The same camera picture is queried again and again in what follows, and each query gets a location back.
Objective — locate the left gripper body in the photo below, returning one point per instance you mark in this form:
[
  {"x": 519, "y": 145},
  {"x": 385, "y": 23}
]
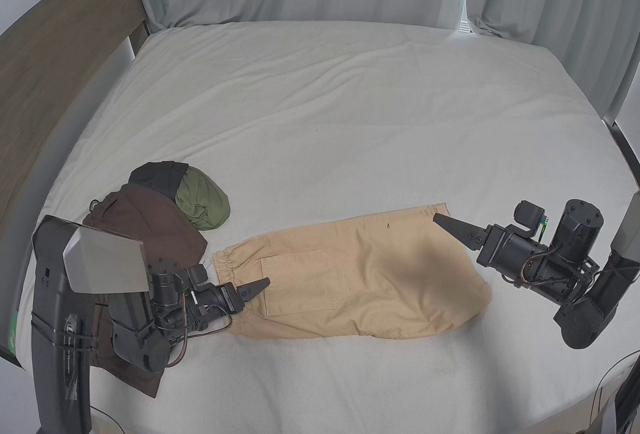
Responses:
[{"x": 222, "y": 302}]

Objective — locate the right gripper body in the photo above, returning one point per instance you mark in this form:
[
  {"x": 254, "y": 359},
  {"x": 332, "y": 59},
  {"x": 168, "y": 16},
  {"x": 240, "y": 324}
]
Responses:
[{"x": 515, "y": 254}]

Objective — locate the beige shorts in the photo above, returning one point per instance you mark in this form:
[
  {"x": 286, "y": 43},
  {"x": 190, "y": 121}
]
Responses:
[{"x": 375, "y": 282}]

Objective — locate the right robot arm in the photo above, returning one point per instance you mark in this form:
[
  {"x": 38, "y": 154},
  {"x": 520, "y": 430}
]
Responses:
[{"x": 580, "y": 227}]

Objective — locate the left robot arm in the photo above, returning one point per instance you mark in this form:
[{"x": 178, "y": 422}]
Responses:
[{"x": 105, "y": 262}]

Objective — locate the bed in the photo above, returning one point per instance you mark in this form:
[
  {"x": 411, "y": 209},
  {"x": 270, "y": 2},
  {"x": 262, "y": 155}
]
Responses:
[{"x": 375, "y": 96}]

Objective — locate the brown shorts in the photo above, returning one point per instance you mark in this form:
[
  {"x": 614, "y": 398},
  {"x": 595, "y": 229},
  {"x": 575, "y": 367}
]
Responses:
[{"x": 165, "y": 232}]

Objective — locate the green garment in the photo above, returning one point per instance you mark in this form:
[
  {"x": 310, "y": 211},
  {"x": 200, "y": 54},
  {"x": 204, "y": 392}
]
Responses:
[{"x": 205, "y": 202}]

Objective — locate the black garment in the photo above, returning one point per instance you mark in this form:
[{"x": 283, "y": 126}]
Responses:
[{"x": 155, "y": 177}]

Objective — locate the green printed packet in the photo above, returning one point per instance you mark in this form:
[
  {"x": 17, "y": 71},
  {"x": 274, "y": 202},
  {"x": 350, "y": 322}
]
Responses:
[{"x": 13, "y": 337}]

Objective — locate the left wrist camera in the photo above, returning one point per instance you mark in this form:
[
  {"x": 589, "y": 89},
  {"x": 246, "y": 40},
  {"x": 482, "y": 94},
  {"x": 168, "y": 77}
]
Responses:
[{"x": 197, "y": 274}]

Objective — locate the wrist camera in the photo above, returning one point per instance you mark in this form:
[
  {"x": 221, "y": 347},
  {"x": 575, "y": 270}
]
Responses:
[
  {"x": 197, "y": 274},
  {"x": 530, "y": 214}
]

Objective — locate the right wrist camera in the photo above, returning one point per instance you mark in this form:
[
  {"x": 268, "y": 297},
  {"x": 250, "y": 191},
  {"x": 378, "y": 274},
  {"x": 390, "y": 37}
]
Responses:
[{"x": 530, "y": 214}]

